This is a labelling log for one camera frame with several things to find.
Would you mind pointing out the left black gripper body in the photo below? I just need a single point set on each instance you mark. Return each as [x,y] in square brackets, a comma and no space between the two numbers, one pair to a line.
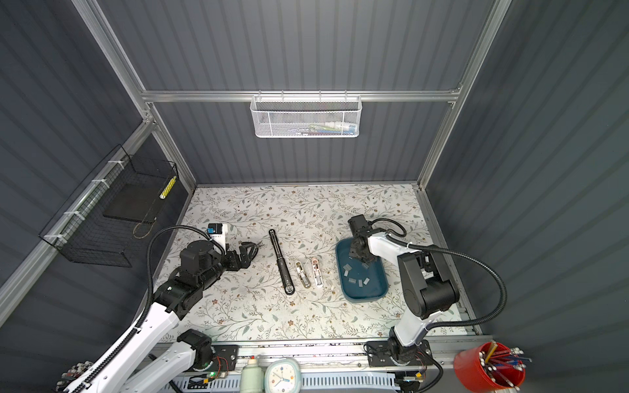
[230,263]

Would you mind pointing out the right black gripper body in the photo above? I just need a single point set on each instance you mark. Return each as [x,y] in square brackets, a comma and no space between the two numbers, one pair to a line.
[354,250]

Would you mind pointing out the pink small stapler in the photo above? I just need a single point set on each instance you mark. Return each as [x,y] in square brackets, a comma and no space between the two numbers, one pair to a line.
[319,281]

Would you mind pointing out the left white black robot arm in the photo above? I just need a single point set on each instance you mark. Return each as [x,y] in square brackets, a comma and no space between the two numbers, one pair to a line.
[202,264]

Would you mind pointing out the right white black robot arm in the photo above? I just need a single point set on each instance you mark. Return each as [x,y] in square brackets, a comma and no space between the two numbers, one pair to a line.
[428,284]

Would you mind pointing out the black pliers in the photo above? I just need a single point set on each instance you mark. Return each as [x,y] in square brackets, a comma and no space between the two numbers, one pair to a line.
[250,247]

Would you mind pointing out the teal plastic tray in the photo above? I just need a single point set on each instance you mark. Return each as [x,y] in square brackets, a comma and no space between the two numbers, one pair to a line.
[360,282]

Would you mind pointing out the yellow marker in basket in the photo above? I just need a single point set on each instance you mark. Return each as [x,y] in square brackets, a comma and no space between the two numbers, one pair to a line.
[168,187]

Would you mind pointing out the black notebook in basket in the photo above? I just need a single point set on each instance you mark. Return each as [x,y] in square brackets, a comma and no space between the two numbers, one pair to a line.
[135,203]

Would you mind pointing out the pale green glue bottle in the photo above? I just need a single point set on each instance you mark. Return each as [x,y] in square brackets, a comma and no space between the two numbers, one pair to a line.
[252,377]

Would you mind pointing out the mint analog clock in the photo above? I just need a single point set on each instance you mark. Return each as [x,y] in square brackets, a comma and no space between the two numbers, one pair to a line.
[283,376]

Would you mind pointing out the red pencil cup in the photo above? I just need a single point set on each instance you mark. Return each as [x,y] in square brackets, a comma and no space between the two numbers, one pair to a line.
[491,366]

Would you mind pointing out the clear cup of pens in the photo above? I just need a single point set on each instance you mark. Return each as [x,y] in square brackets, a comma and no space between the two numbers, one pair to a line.
[72,374]

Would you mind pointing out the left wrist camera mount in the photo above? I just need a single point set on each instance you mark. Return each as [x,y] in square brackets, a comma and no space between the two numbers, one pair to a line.
[217,232]

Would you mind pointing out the black wire basket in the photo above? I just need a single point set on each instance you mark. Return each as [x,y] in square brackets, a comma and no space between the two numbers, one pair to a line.
[111,220]

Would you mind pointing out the white wire mesh basket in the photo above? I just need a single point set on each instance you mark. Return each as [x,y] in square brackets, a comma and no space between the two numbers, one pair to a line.
[315,116]

